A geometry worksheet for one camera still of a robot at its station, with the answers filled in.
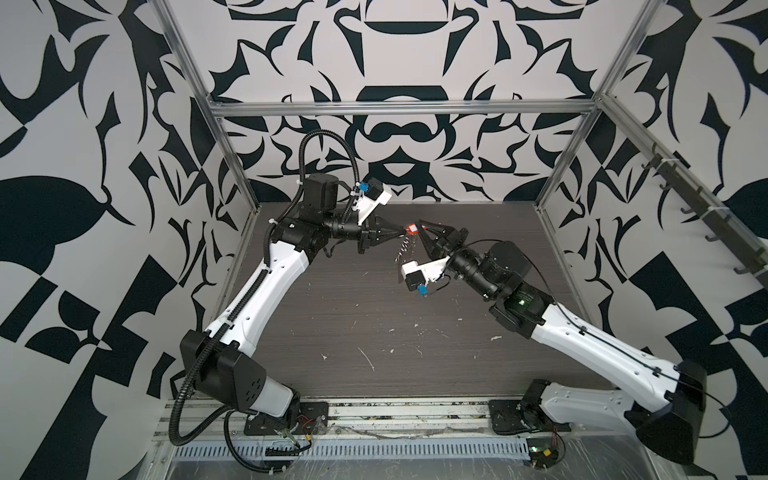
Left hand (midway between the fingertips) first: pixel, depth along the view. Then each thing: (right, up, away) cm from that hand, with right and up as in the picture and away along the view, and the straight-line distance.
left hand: (405, 225), depth 65 cm
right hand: (+4, +2, -6) cm, 8 cm away
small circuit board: (+33, -53, +6) cm, 62 cm away
